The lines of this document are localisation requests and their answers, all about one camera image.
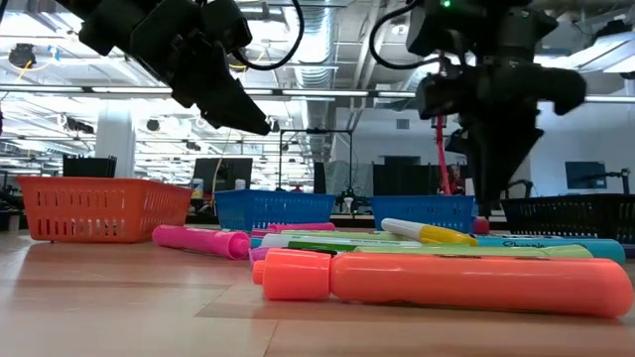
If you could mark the orange plastic basket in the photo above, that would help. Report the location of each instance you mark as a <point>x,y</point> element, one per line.
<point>99,208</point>

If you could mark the black partition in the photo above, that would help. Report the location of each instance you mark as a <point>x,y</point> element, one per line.
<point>407,181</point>

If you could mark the light green highlighter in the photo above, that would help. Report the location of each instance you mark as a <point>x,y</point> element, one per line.
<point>471,251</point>
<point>347,233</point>

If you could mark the light blue highlighter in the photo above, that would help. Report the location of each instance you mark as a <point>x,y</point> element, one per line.
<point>570,245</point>

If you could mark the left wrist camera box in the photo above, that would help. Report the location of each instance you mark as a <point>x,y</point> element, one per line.
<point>225,25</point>

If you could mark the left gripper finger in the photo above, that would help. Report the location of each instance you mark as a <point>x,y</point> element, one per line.
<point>223,99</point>

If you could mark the small white cup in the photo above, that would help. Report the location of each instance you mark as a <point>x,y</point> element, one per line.
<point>240,184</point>

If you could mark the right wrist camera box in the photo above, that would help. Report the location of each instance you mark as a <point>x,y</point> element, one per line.
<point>424,32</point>

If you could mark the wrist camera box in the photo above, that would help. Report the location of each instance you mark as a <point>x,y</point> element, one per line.
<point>225,25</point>
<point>424,32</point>

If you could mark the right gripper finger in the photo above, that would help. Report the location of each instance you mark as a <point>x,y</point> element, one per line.
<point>481,158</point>
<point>511,154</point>

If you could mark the black ceiling device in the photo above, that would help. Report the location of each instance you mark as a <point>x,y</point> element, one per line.
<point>22,54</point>

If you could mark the silver ceiling duct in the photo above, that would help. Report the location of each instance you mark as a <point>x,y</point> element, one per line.
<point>315,74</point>

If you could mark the white bottle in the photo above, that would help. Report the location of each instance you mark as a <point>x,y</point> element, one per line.
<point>197,188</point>

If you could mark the blue plastic basket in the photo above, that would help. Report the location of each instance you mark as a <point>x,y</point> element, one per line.
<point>421,213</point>
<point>273,210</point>

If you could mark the ceiling light panel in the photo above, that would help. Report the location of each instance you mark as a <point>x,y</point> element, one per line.
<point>595,54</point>

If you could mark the orange Sharpie highlighter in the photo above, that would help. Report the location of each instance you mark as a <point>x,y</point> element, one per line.
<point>446,287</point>

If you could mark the white marker green cap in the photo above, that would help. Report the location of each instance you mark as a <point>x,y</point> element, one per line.
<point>317,239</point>

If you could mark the person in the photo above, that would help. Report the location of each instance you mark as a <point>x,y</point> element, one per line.
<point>454,178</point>

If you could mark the white marker yellow-orange cap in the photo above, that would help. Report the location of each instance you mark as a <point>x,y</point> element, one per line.
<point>426,232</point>

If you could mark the pink highlighter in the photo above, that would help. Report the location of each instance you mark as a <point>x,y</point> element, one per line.
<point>198,240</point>
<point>307,227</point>

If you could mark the wall monitor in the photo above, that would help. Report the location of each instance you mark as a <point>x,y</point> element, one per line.
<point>585,174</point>

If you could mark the black plastic basket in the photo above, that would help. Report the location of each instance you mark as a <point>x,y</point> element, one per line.
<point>570,218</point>

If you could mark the dark upright panel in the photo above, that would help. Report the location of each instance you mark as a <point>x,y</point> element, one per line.
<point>320,178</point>

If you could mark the black computer monitor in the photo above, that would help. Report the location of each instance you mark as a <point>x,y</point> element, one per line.
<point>223,173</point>

